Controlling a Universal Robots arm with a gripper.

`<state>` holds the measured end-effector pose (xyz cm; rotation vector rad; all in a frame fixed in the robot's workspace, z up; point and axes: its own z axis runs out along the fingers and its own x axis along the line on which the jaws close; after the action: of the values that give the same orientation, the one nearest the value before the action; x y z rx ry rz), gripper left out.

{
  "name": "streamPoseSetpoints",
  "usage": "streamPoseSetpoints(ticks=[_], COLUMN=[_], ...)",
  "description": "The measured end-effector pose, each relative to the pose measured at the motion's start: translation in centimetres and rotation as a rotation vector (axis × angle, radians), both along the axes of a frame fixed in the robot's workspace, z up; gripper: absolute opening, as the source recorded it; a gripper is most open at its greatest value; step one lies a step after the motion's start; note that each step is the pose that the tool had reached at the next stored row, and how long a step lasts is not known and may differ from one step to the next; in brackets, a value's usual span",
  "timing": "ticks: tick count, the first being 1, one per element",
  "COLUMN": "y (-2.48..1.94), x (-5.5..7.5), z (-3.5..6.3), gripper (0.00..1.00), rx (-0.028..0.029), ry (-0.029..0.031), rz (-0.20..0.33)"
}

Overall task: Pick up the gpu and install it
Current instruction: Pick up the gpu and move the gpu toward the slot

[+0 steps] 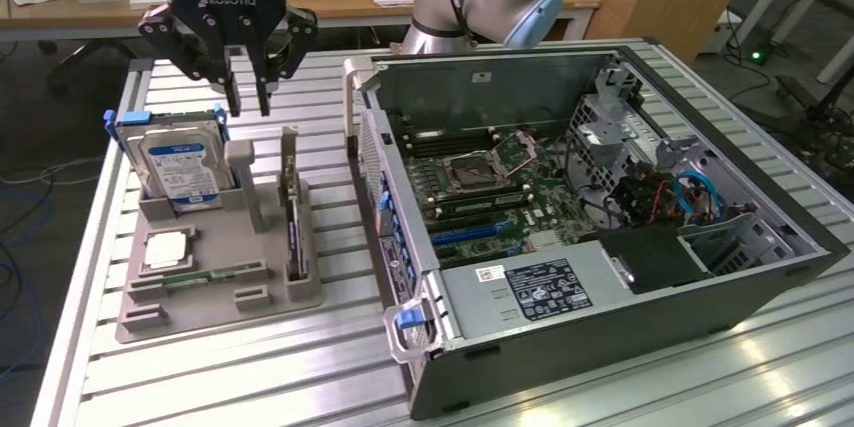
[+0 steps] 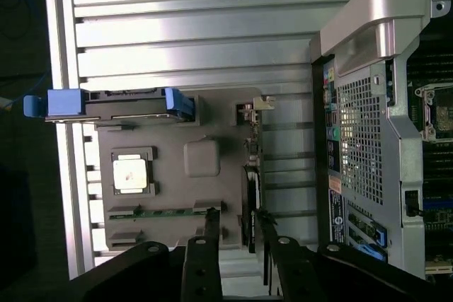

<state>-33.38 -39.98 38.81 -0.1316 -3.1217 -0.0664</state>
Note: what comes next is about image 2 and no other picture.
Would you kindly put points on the green motherboard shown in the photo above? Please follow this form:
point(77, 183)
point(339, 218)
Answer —
point(437, 217)

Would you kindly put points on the black intrusion switch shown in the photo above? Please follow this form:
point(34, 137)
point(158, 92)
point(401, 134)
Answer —
point(412, 203)

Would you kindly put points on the CPU socket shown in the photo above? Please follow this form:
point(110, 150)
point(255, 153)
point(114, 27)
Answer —
point(440, 114)

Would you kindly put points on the grey plastic parts rack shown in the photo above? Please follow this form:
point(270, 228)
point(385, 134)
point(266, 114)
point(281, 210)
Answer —
point(170, 189)

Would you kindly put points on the open grey PC case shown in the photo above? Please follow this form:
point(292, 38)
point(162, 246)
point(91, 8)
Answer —
point(361, 139)

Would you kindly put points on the green RAM stick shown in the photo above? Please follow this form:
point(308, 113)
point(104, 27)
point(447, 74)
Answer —
point(159, 212)

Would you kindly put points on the blue slot retention latch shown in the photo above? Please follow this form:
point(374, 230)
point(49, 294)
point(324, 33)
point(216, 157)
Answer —
point(378, 242)

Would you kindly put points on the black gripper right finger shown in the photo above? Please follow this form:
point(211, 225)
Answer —
point(293, 273)

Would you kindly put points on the hard disk blue carrier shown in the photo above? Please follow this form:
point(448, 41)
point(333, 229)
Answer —
point(134, 105)

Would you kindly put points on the silver CPU chip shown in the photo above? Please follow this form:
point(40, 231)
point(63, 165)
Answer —
point(129, 173)

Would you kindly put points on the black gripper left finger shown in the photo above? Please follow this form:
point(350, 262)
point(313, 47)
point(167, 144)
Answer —
point(201, 270)

